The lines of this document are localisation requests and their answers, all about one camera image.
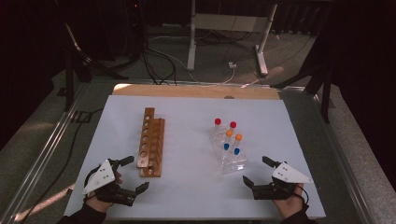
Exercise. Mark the aluminium rail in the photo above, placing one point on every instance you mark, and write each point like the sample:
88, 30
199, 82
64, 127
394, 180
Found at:
342, 155
46, 152

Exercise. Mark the person's left hand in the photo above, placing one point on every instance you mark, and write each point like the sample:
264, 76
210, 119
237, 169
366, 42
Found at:
98, 206

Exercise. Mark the white table mat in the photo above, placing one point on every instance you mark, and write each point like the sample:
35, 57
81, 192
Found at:
186, 140

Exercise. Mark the red-capped test tube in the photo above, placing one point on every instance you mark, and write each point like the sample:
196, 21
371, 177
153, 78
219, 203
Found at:
217, 121
233, 124

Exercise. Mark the person's right hand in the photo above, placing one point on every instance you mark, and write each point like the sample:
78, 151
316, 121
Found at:
291, 205

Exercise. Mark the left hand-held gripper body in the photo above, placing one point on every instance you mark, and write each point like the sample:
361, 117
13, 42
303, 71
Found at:
101, 175

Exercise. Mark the orange-capped test tube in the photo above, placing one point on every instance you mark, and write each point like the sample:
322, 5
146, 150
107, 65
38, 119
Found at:
229, 133
238, 137

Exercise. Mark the white metal desk frame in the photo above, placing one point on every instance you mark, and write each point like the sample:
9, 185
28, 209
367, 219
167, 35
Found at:
229, 22

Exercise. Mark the wooden test tube rack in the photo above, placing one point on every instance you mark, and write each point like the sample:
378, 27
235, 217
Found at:
154, 146

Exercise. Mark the blue-capped test tube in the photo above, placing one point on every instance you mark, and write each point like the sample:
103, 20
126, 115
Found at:
236, 151
226, 146

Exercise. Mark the clear acrylic test tube rack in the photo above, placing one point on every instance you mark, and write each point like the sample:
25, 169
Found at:
232, 161

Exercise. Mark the black equipment tower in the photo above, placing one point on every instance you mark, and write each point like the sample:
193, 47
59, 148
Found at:
135, 28

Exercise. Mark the black tripod stand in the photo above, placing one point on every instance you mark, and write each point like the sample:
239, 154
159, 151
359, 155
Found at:
69, 77
325, 93

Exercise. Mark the white power plug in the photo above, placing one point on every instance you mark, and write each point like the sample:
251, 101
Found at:
232, 65

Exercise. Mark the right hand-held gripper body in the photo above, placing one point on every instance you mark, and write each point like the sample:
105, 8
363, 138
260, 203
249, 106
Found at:
289, 175

